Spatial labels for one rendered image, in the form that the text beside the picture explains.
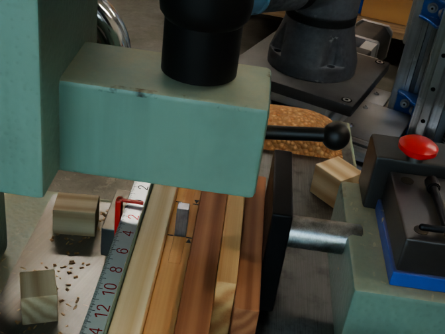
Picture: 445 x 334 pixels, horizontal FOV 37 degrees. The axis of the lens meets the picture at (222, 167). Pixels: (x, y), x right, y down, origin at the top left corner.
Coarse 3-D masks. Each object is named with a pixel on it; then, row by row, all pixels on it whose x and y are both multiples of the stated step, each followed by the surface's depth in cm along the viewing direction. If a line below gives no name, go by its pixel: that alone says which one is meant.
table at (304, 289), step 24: (264, 168) 69; (312, 168) 70; (312, 216) 63; (288, 264) 56; (312, 264) 57; (288, 288) 54; (312, 288) 54; (264, 312) 51; (288, 312) 52; (312, 312) 52
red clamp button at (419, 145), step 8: (408, 136) 52; (416, 136) 52; (400, 144) 51; (408, 144) 51; (416, 144) 51; (424, 144) 51; (432, 144) 51; (408, 152) 50; (416, 152) 50; (424, 152) 50; (432, 152) 50
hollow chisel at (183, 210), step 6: (180, 204) 51; (186, 204) 51; (180, 210) 50; (186, 210) 50; (180, 216) 51; (186, 216) 51; (180, 222) 51; (186, 222) 51; (180, 228) 51; (186, 228) 51; (174, 234) 52; (180, 234) 52
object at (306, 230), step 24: (288, 168) 51; (288, 192) 48; (264, 216) 53; (288, 216) 46; (264, 240) 49; (288, 240) 51; (312, 240) 51; (336, 240) 51; (264, 264) 48; (264, 288) 50
